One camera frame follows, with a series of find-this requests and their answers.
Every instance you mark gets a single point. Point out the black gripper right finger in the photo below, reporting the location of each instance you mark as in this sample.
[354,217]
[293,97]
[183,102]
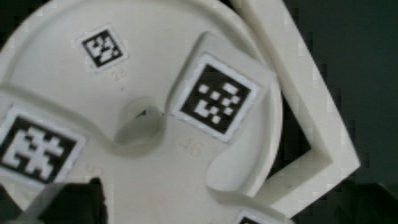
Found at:
[355,204]

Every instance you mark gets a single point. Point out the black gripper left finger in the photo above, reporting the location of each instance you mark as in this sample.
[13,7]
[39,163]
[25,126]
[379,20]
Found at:
[75,203]

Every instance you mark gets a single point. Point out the white cylindrical table leg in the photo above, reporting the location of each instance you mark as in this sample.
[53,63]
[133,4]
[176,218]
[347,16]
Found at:
[139,122]

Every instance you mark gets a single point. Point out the white cross-shaped table base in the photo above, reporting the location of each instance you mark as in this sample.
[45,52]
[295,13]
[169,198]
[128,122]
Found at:
[148,160]

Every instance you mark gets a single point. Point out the white round table top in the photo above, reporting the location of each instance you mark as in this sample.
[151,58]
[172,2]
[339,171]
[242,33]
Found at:
[59,76]

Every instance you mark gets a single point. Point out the white fence right rail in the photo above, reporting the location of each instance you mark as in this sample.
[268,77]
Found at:
[313,174]

